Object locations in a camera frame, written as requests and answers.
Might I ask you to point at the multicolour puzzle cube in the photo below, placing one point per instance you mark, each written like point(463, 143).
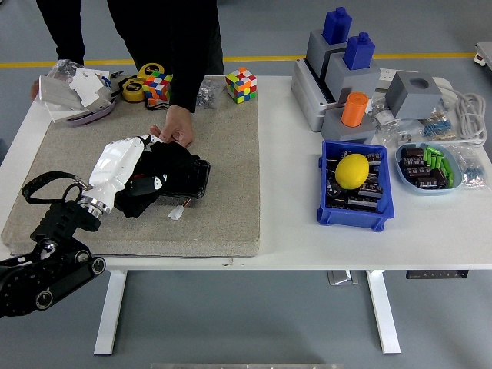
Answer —
point(157, 88)
point(241, 85)

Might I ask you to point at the grey block with round hole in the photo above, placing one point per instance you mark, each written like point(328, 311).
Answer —
point(413, 100)

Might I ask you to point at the black glossy panel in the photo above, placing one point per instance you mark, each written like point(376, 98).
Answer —
point(201, 177)

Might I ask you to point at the bag of metal screws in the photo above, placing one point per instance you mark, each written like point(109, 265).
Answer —
point(209, 94)

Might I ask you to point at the light blue tray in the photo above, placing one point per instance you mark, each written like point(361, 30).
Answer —
point(407, 184)

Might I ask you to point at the person's right forearm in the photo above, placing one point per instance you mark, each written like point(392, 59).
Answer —
point(69, 42)

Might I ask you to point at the person's right hand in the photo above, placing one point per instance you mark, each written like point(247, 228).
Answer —
point(35, 90)

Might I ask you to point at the black table control panel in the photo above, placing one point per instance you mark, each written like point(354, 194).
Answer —
point(436, 274)

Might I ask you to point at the low grey block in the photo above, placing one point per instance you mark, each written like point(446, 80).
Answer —
point(346, 133)

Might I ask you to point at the yellow lemon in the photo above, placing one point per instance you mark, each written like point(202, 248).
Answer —
point(351, 171)

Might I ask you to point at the bag of small white parts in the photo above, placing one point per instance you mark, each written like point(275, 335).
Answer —
point(380, 111)

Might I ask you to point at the light grey enclosure box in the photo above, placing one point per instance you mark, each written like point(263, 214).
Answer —
point(307, 104)

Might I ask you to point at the white paper card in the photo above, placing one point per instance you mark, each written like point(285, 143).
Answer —
point(90, 86)

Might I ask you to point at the person's left hand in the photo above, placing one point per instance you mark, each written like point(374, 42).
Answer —
point(178, 127)

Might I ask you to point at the orange cylinder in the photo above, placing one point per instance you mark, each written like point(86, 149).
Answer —
point(354, 109)

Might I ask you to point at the metal table bracket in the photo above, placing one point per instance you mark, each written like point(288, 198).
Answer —
point(342, 277)

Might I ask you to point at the grey-brown mat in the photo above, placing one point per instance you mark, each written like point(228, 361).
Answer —
point(173, 238)

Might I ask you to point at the purple tray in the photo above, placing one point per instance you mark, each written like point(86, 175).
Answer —
point(96, 114)

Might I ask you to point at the clear plastic bag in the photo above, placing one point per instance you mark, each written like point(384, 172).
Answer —
point(63, 69)

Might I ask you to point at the blue plastic bin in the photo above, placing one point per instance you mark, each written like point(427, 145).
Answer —
point(350, 219)

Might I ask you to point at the person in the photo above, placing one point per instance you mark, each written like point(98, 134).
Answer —
point(161, 23)

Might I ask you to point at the blue bottle block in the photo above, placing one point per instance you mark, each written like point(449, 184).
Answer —
point(336, 25)
point(358, 52)

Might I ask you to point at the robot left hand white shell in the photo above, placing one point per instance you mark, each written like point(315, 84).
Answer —
point(113, 165)

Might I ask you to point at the bag of blue resistors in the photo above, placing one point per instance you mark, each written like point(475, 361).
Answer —
point(471, 169)
point(440, 127)

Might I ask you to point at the green battery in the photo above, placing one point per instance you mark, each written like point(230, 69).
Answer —
point(433, 149)
point(450, 178)
point(446, 165)
point(432, 160)
point(426, 157)

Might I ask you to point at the dark brown capacitor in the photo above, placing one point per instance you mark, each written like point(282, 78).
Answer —
point(432, 180)
point(417, 171)
point(413, 161)
point(411, 152)

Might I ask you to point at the white power strip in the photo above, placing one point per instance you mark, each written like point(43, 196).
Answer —
point(386, 78)

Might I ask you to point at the clear bag with plug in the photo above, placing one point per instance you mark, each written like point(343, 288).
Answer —
point(399, 134)

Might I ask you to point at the small blue tool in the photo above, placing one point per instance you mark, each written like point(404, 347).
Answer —
point(109, 78)

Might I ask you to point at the black round capacitor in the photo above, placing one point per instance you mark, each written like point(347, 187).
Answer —
point(333, 189)

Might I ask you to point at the white table leg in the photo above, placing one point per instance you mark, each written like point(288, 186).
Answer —
point(109, 311)
point(384, 311)

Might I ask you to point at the black rag with red tag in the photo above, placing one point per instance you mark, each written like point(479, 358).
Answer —
point(173, 161)

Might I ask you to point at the person's left forearm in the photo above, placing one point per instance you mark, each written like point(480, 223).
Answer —
point(188, 84)

